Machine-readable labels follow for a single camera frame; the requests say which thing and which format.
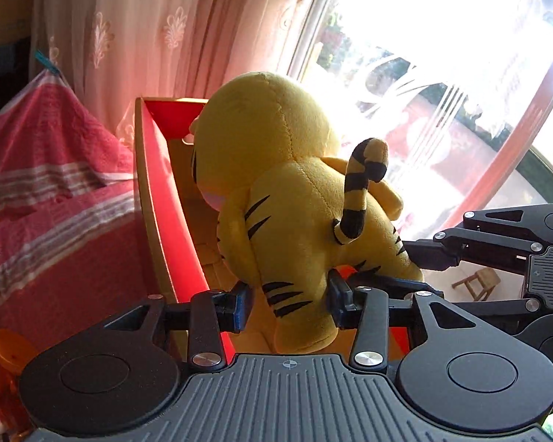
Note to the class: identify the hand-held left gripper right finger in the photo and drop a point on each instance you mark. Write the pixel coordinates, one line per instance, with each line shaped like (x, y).
(337, 297)

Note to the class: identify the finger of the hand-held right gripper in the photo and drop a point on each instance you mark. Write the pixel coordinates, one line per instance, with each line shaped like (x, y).
(484, 244)
(488, 306)

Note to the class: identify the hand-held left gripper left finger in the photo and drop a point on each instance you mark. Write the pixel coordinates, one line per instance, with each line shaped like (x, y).
(240, 309)

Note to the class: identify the yellow tiger plush toy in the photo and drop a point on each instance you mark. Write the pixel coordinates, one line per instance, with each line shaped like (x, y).
(295, 202)

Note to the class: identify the red cardboard box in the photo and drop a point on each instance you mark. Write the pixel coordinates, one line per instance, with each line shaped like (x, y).
(166, 202)

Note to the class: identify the small wooden stool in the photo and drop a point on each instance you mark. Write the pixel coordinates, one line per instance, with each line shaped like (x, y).
(478, 281)

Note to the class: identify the pink striped blanket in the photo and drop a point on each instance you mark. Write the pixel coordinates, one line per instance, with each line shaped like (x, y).
(60, 221)

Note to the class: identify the orange plastic toy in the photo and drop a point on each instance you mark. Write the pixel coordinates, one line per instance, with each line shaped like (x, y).
(9, 359)

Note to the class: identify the beige embroidered curtain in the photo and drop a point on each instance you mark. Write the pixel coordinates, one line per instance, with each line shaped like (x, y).
(166, 32)

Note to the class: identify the blue clothes peg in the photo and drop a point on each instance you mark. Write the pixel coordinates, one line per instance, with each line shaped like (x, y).
(47, 63)

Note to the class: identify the wooden shelf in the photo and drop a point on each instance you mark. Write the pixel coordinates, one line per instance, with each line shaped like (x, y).
(4, 55)

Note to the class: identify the red window post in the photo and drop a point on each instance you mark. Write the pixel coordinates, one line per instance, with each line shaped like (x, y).
(511, 147)

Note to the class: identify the white window frame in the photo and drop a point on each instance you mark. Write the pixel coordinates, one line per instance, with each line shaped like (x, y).
(318, 23)

